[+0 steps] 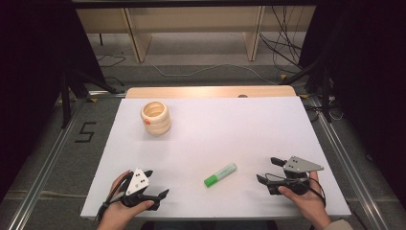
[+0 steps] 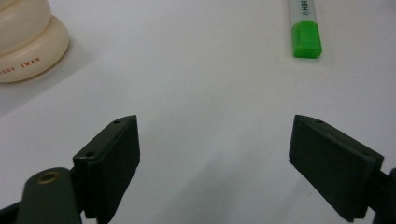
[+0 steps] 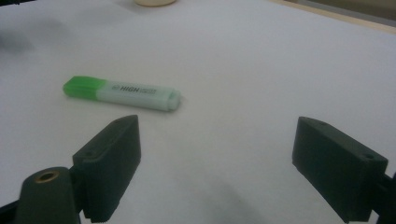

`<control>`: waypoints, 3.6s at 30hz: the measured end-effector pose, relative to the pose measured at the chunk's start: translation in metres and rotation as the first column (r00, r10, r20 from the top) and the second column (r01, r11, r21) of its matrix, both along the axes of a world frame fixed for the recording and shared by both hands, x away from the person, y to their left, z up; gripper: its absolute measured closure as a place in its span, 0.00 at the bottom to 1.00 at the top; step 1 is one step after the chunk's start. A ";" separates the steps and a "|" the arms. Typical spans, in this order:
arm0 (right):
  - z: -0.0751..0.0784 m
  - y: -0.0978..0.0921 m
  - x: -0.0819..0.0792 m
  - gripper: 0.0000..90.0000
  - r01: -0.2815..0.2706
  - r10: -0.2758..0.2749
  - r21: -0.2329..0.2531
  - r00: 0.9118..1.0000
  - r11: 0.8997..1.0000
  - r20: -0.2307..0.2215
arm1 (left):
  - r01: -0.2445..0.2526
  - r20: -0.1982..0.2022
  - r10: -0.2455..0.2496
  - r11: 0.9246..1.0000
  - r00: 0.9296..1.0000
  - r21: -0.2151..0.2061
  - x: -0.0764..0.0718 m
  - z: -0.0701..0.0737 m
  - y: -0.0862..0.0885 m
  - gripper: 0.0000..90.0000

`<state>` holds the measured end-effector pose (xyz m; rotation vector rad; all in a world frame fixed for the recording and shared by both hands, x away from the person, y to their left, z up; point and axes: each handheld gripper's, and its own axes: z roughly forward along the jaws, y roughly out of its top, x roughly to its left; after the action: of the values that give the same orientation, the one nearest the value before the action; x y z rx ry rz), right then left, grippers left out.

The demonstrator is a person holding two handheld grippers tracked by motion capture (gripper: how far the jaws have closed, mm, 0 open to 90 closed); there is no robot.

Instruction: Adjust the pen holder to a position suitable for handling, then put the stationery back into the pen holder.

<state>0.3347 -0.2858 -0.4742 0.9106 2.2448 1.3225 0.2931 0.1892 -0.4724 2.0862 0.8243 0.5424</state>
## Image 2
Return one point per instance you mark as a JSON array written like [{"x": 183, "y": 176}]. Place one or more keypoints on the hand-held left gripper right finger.
[{"x": 333, "y": 168}]

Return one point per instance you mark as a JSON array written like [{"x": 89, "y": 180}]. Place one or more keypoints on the cream ribbed holder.
[{"x": 25, "y": 43}]

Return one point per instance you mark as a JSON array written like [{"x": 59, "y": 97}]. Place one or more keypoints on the green capped highlighter pen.
[{"x": 305, "y": 34}]

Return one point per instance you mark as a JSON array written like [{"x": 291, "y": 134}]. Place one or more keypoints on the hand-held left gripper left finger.
[{"x": 109, "y": 161}]

